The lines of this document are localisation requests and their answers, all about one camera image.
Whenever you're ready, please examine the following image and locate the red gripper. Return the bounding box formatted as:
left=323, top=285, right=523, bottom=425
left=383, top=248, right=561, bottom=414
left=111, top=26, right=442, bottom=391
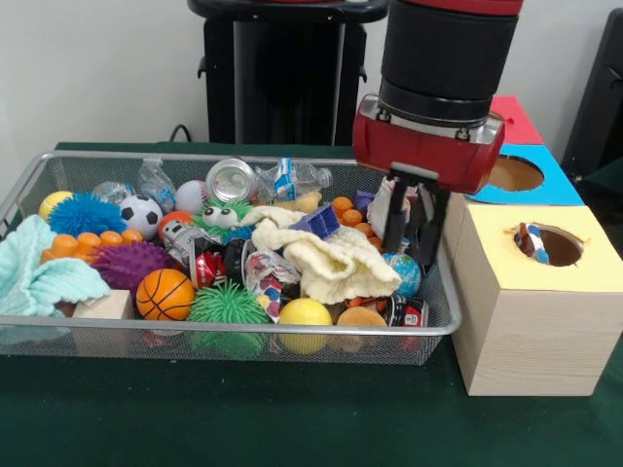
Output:
left=350, top=109, right=506, bottom=268

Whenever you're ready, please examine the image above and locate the pale printed cloth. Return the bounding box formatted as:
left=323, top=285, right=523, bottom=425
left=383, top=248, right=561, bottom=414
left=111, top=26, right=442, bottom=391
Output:
left=367, top=174, right=425, bottom=254

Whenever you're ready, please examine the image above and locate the small colourful dotted cloth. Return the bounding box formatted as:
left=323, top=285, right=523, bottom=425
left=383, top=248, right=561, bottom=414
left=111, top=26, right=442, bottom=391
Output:
left=244, top=248, right=302, bottom=323

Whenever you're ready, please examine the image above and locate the wooden box with three holes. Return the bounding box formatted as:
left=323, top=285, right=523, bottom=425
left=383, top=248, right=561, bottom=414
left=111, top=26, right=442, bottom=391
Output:
left=440, top=94, right=623, bottom=397

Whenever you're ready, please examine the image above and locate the silver mesh bin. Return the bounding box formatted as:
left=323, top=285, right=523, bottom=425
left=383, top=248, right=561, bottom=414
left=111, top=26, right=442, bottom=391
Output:
left=0, top=150, right=462, bottom=367

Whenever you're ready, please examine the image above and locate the blue globe ball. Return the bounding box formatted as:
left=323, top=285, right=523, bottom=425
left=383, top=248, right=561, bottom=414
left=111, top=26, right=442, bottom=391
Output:
left=383, top=251, right=422, bottom=299

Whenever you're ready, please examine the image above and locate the cream knitted cloth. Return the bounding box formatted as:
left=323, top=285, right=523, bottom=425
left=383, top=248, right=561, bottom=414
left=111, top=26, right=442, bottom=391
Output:
left=240, top=203, right=403, bottom=306

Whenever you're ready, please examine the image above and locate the purple toy block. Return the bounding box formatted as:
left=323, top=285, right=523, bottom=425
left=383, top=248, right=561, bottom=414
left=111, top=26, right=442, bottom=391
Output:
left=289, top=203, right=342, bottom=239

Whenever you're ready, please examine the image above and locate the smooth yellow ball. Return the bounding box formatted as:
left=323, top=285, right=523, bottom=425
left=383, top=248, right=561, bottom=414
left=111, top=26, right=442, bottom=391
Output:
left=277, top=297, right=335, bottom=355

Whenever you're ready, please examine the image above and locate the dark green tablecloth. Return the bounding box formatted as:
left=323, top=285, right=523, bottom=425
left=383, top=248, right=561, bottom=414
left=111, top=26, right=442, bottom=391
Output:
left=581, top=155, right=623, bottom=196
left=0, top=140, right=623, bottom=467

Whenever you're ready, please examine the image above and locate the green spiky rubber ball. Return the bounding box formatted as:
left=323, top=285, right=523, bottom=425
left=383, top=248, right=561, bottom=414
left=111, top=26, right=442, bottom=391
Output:
left=186, top=284, right=272, bottom=325

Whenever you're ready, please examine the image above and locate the orange toy basketball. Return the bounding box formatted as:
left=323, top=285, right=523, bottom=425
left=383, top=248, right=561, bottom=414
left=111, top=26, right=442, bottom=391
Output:
left=134, top=268, right=197, bottom=322

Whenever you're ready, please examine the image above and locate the small soccer ball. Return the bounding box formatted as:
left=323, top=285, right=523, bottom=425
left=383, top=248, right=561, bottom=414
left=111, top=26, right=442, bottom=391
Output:
left=119, top=194, right=165, bottom=229

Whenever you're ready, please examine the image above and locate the purple spiky ball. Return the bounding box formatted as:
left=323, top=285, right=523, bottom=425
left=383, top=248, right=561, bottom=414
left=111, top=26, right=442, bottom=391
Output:
left=90, top=241, right=171, bottom=291

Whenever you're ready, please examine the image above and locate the blue spiky rubber ball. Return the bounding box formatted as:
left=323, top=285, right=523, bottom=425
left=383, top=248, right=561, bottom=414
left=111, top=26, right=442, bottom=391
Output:
left=47, top=192, right=128, bottom=237

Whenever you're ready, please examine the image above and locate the mint green cloth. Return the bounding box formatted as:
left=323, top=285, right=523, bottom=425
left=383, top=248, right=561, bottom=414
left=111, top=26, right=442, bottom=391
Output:
left=0, top=213, right=112, bottom=317

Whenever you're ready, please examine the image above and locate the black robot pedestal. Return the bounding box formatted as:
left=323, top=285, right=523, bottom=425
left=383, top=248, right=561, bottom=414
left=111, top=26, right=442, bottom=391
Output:
left=187, top=0, right=390, bottom=146

